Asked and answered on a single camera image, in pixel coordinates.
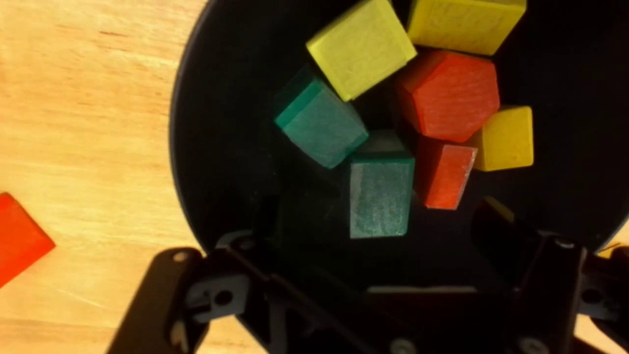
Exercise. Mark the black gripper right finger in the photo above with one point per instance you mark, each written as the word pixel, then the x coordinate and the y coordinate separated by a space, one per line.
pixel 551 295

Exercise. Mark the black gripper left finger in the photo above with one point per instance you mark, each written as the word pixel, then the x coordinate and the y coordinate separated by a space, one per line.
pixel 197 301

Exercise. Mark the red wooden block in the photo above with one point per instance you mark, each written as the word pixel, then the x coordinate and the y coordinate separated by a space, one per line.
pixel 448 94
pixel 16 238
pixel 444 175

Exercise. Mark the teal wooden block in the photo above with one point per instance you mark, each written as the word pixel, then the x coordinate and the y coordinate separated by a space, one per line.
pixel 380 196
pixel 321 120

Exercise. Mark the yellow wooden block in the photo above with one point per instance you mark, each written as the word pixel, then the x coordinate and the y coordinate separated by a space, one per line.
pixel 503 137
pixel 360 45
pixel 464 21

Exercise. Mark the black bowl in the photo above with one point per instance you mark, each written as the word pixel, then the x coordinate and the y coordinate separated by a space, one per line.
pixel 228 98

